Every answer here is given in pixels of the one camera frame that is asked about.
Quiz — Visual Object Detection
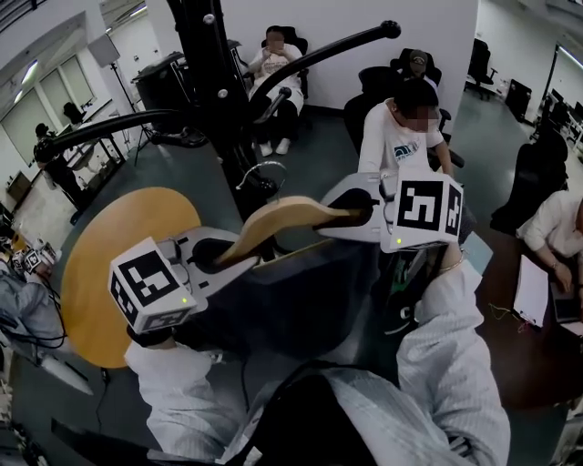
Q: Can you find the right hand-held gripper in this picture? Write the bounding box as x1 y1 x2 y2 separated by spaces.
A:
313 165 465 255

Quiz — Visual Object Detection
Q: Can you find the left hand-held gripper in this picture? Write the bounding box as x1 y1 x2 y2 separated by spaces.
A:
107 225 261 334

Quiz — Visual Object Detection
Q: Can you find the wooden hanger with metal hook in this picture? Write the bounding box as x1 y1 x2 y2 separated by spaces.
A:
213 161 378 269

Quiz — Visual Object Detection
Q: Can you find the dark garment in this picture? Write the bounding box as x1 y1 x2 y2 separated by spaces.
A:
174 237 395 363

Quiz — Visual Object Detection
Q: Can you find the person's left forearm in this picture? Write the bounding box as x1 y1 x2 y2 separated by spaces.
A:
124 327 251 459

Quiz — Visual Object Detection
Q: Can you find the person's right forearm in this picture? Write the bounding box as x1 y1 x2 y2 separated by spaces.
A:
394 239 512 466

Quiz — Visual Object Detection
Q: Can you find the black office chair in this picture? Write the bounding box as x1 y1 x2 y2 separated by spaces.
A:
490 130 571 234
343 66 407 157
465 37 498 100

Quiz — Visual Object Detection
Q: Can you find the round wooden table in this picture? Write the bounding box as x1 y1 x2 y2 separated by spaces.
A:
60 186 202 370

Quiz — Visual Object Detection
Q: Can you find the black equipment crate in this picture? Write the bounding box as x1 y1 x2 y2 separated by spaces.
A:
133 51 193 120

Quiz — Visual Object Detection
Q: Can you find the black coat rack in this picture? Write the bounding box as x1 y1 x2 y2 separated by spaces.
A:
34 0 403 224

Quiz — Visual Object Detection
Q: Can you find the person's torso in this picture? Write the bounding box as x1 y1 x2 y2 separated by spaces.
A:
218 361 452 466

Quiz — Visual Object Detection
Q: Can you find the white clipboard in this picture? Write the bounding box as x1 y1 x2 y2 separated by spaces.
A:
511 253 551 329

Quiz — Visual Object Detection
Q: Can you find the dark brown table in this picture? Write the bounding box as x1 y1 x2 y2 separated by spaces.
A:
472 235 583 411

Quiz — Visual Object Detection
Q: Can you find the grey laptop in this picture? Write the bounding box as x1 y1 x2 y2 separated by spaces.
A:
547 280 583 325

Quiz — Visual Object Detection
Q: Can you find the light stand with white panel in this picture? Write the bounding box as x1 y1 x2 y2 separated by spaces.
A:
87 33 157 168

